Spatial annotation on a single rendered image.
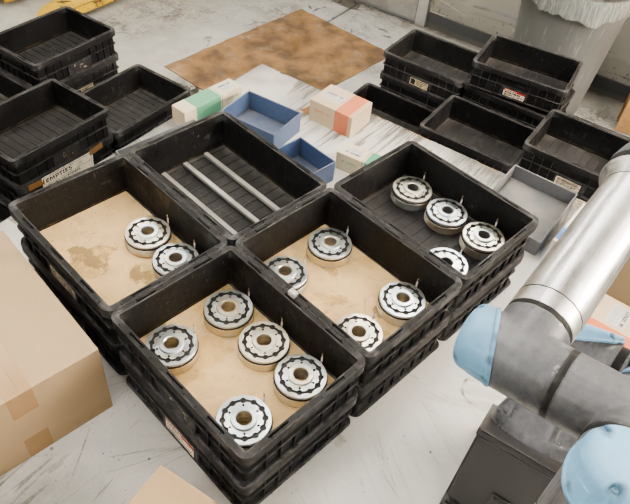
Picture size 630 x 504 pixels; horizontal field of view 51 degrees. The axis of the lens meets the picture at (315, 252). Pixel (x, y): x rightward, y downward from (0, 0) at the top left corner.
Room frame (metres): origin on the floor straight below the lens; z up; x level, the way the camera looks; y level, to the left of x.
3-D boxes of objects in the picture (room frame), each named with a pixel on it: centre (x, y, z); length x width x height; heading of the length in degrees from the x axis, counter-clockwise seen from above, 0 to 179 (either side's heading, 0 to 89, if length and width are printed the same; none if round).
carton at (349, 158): (1.54, -0.15, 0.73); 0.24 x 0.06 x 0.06; 65
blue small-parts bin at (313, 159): (1.48, 0.09, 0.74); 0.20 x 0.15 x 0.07; 139
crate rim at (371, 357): (0.96, -0.07, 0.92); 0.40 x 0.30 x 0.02; 49
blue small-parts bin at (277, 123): (1.70, 0.22, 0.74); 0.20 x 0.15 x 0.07; 63
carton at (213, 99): (1.78, 0.40, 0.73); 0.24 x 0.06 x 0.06; 143
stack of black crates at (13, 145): (1.78, 0.99, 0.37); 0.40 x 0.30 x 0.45; 150
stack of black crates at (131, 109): (2.12, 0.78, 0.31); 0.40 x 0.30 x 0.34; 150
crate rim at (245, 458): (0.73, 0.13, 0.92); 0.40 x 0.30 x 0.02; 49
